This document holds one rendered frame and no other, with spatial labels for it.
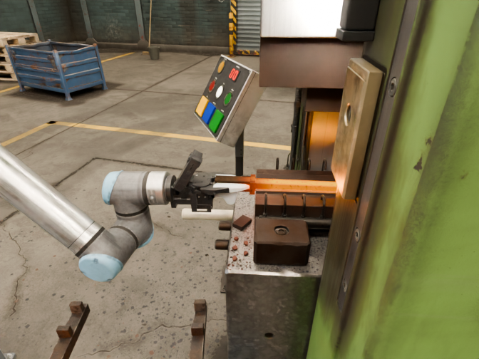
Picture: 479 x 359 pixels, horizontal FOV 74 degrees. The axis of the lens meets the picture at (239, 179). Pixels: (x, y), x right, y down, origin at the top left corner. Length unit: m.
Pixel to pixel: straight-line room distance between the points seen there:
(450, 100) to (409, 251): 0.14
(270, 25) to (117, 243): 0.60
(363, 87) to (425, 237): 0.18
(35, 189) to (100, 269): 0.23
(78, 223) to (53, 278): 1.38
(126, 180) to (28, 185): 0.21
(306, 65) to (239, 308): 0.55
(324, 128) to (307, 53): 0.38
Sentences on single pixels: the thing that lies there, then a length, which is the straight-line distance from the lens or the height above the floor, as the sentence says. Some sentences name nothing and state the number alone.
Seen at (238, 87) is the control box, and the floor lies 1.13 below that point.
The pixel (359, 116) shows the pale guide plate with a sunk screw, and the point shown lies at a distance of 0.41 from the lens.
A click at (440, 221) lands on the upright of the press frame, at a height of 1.26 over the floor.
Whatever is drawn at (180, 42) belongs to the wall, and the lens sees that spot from 9.50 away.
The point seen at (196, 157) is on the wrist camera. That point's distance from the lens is 0.78.
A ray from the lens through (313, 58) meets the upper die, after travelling 0.65.
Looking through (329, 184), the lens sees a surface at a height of 1.01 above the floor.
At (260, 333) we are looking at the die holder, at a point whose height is 0.71.
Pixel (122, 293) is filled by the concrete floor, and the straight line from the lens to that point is 1.97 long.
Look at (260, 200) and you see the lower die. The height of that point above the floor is 0.99.
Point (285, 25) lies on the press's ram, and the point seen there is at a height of 1.38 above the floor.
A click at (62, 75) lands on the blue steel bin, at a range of 5.58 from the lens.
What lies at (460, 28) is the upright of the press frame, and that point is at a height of 1.41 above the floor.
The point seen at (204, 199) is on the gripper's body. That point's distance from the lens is 0.83.
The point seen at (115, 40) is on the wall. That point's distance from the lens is 10.49.
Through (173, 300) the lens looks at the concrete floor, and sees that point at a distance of 1.87.
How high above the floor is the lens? 1.43
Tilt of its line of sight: 30 degrees down
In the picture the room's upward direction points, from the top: straight up
